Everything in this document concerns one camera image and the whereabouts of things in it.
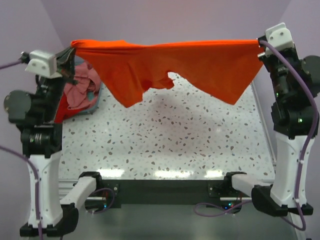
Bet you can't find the orange t shirt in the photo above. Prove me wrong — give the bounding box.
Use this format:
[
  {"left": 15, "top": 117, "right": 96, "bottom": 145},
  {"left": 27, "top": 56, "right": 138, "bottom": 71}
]
[{"left": 70, "top": 39, "right": 262, "bottom": 108}]

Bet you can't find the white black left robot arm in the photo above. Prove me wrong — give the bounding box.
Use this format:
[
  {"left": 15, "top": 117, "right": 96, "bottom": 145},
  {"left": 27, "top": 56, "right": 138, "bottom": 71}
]
[{"left": 3, "top": 47, "right": 104, "bottom": 239}]

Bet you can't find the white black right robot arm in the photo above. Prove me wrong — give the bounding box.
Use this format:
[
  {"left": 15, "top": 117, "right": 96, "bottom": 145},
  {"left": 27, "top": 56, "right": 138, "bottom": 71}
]
[{"left": 222, "top": 37, "right": 320, "bottom": 217}]

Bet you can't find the pink t shirt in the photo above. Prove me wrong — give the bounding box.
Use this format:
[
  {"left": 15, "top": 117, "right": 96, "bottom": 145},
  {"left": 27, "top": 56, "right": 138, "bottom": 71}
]
[{"left": 64, "top": 62, "right": 102, "bottom": 110}]

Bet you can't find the red t shirt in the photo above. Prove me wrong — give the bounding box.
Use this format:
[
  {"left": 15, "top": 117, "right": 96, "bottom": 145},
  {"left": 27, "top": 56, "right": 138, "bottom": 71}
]
[{"left": 54, "top": 94, "right": 85, "bottom": 124}]

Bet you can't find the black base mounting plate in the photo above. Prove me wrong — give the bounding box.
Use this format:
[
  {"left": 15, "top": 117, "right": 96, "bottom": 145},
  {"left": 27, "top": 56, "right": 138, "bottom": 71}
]
[{"left": 85, "top": 180, "right": 251, "bottom": 212}]

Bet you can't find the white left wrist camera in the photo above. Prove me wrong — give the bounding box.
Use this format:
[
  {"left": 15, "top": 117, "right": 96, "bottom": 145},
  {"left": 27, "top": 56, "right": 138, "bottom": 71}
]
[{"left": 25, "top": 50, "right": 60, "bottom": 79}]

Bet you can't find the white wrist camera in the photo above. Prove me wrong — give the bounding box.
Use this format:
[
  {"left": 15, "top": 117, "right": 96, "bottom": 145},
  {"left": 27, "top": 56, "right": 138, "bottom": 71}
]
[
  {"left": 25, "top": 50, "right": 60, "bottom": 79},
  {"left": 265, "top": 22, "right": 295, "bottom": 52}
]

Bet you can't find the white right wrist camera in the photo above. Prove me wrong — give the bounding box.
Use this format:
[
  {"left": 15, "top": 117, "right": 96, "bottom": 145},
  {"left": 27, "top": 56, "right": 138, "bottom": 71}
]
[{"left": 265, "top": 22, "right": 295, "bottom": 52}]

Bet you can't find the aluminium front frame rail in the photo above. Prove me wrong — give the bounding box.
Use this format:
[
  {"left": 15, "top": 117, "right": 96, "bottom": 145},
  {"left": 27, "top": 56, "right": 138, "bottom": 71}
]
[{"left": 57, "top": 178, "right": 253, "bottom": 201}]

